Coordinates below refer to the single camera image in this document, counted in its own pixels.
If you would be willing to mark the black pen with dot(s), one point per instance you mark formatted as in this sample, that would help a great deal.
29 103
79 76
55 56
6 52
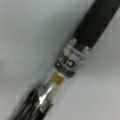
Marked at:
43 96

